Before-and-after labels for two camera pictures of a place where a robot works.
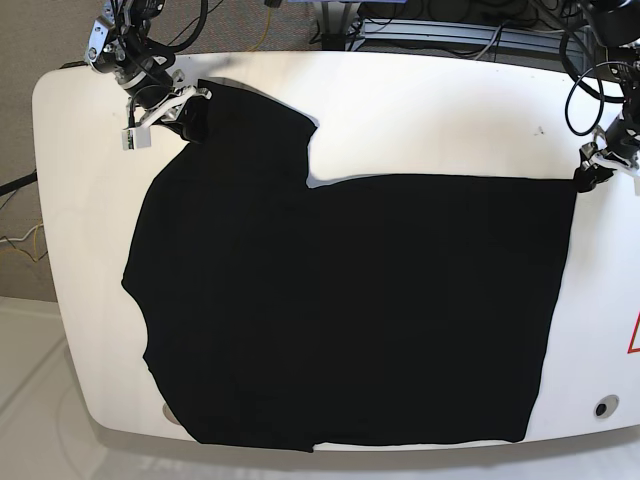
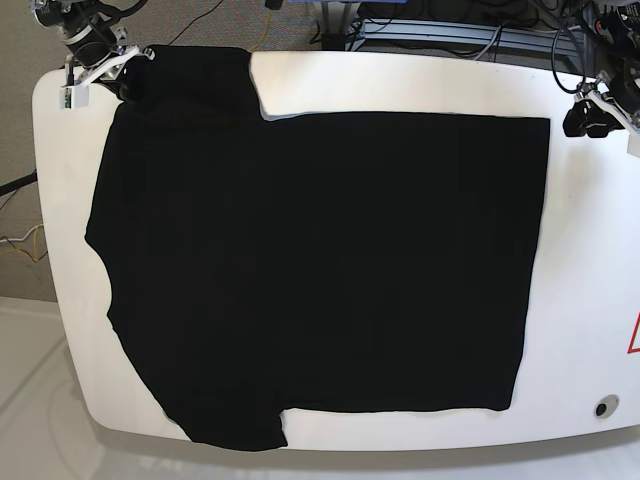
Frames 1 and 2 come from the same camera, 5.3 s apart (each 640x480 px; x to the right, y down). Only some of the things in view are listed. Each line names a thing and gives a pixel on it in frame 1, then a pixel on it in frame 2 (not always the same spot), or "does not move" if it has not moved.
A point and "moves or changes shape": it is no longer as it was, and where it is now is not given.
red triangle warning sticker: [634, 344] does not move
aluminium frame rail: [529, 38] does not move
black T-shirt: [290, 314] moves or changes shape
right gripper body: [157, 104] to [100, 51]
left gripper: [621, 145] to [596, 113]
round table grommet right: [605, 406] does not move
